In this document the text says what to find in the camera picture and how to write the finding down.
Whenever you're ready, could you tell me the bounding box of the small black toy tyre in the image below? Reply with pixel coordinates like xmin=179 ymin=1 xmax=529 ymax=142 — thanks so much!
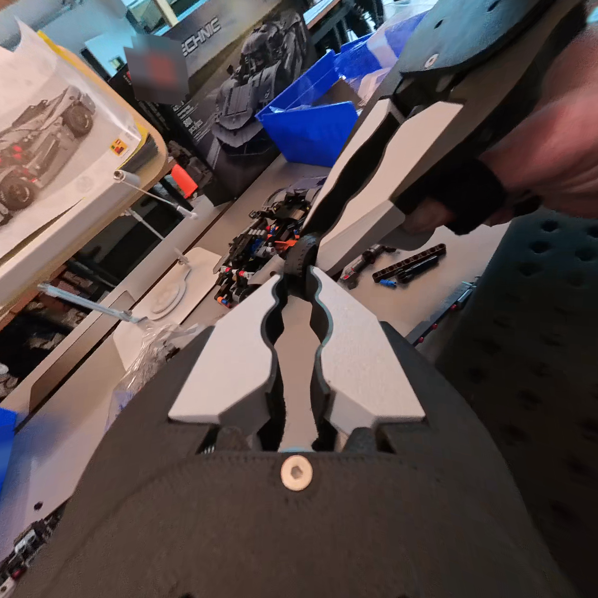
xmin=284 ymin=234 xmax=322 ymax=292

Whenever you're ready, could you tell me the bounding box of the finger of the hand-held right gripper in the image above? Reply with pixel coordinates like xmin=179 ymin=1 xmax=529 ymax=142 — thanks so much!
xmin=317 ymin=102 xmax=464 ymax=277
xmin=303 ymin=97 xmax=406 ymax=235

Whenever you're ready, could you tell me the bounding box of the long black brick beam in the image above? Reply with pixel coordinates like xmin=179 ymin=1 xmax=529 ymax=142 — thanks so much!
xmin=372 ymin=243 xmax=447 ymax=284

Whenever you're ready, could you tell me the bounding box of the large toy brick car model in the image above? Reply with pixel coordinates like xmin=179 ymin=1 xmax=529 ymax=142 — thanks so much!
xmin=212 ymin=175 xmax=328 ymax=309

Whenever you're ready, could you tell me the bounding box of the small grey black brick assembly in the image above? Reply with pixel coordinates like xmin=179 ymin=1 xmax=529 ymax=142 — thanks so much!
xmin=340 ymin=243 xmax=398 ymax=282

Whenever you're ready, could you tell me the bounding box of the dark toy set box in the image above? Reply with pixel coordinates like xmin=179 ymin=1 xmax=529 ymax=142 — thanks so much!
xmin=107 ymin=0 xmax=318 ymax=206

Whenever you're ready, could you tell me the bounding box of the black perforated board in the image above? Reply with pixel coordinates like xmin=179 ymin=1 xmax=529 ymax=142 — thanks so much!
xmin=434 ymin=206 xmax=598 ymax=598

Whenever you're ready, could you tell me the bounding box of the orange cone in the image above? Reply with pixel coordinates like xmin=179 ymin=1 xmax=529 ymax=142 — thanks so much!
xmin=170 ymin=164 xmax=199 ymax=199

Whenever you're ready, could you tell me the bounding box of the person's right hand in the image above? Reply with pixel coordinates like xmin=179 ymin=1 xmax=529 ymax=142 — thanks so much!
xmin=402 ymin=23 xmax=598 ymax=235

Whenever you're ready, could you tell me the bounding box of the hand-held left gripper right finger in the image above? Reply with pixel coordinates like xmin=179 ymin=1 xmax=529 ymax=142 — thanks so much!
xmin=308 ymin=266 xmax=427 ymax=451

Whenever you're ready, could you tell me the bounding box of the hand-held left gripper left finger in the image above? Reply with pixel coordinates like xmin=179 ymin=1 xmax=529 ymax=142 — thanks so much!
xmin=167 ymin=274 xmax=288 ymax=451

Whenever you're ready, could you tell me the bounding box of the clear bag of brick pieces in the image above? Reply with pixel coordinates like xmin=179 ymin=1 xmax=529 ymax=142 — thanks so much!
xmin=105 ymin=322 xmax=202 ymax=430

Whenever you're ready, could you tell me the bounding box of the dark desk cable hatch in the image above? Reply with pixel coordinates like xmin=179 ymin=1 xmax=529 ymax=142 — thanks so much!
xmin=26 ymin=289 xmax=136 ymax=414

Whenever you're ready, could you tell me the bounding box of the black brick axle connector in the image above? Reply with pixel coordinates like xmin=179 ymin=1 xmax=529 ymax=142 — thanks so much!
xmin=397 ymin=261 xmax=440 ymax=284

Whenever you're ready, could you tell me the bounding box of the white book stand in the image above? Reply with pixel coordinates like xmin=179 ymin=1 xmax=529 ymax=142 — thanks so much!
xmin=0 ymin=117 xmax=224 ymax=370

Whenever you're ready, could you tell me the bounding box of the blue plastic bin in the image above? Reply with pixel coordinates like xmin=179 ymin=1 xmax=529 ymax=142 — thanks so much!
xmin=256 ymin=33 xmax=402 ymax=168

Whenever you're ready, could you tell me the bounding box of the building manual in plastic sleeve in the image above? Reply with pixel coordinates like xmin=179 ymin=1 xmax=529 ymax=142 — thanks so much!
xmin=0 ymin=19 xmax=157 ymax=260

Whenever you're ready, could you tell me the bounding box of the flat brick assembly grey blade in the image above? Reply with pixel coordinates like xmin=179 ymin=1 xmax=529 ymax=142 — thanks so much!
xmin=0 ymin=509 xmax=64 ymax=587

